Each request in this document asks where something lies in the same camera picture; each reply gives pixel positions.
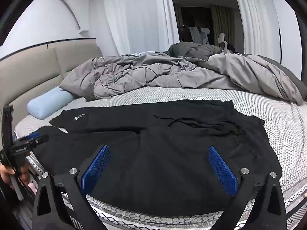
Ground person's left hand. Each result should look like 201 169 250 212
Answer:
0 165 30 187

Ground light blue pillow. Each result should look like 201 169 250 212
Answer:
27 86 75 120

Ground bed with honeycomb mattress cover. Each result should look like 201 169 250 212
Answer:
13 84 307 230

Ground dark grey padded jacket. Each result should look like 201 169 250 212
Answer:
168 42 222 61

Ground black pants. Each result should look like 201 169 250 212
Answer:
31 99 283 217

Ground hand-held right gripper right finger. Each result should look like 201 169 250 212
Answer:
208 146 287 230

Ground white sheer curtain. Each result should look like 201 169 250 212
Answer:
101 0 179 57
230 0 281 55

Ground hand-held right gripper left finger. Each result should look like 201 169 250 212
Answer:
32 144 111 230

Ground grey duvet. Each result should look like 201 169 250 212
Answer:
59 51 304 106

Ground beige padded headboard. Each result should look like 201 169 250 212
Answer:
0 39 102 135

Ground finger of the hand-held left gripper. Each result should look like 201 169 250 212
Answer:
29 135 49 146
18 132 41 142

